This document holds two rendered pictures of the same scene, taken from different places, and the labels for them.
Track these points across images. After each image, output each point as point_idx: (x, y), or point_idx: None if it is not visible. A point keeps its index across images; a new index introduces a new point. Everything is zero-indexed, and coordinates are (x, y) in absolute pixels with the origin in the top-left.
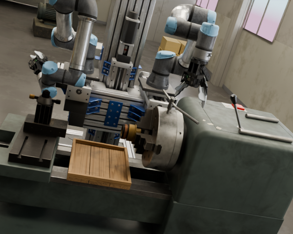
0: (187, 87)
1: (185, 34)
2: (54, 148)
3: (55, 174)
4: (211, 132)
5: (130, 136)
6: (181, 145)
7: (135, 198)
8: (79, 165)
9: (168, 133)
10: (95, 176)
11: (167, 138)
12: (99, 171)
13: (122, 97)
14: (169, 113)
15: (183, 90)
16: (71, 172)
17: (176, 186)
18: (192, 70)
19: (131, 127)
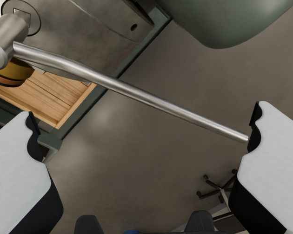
0: (47, 170)
1: None
2: None
3: (47, 127)
4: (276, 16)
5: (33, 71)
6: (152, 27)
7: None
8: (35, 99)
9: (112, 60)
10: (76, 106)
11: (118, 62)
12: (56, 82)
13: None
14: (24, 4)
15: (33, 136)
16: (57, 124)
17: (164, 11)
18: None
19: (10, 73)
